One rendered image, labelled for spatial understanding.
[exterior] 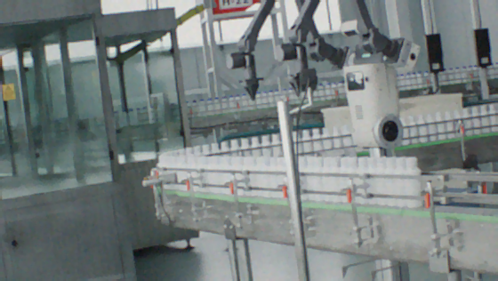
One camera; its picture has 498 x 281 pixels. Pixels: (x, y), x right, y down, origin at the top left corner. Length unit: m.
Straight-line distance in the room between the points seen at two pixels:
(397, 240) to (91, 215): 4.14
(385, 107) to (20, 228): 3.35
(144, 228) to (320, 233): 5.73
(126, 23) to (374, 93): 5.18
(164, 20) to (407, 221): 6.47
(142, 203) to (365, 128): 5.09
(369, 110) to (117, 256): 3.27
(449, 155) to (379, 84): 1.67
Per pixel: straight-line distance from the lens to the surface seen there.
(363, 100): 4.56
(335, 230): 3.74
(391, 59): 4.44
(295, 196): 2.97
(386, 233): 3.46
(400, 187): 3.40
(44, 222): 7.17
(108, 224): 7.32
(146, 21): 9.51
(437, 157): 6.10
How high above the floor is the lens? 1.47
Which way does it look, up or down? 3 degrees down
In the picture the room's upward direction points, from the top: 7 degrees counter-clockwise
